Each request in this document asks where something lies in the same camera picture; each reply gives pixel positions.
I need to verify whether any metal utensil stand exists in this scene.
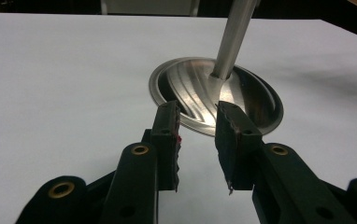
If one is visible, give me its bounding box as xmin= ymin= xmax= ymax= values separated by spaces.
xmin=148 ymin=0 xmax=284 ymax=137

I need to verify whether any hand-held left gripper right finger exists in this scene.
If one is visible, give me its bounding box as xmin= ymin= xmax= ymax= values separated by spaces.
xmin=214 ymin=101 xmax=264 ymax=195

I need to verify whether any white table mat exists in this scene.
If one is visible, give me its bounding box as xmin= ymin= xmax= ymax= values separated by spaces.
xmin=0 ymin=12 xmax=357 ymax=224

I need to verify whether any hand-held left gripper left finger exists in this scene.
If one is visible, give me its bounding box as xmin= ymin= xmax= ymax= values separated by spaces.
xmin=142 ymin=100 xmax=182 ymax=191

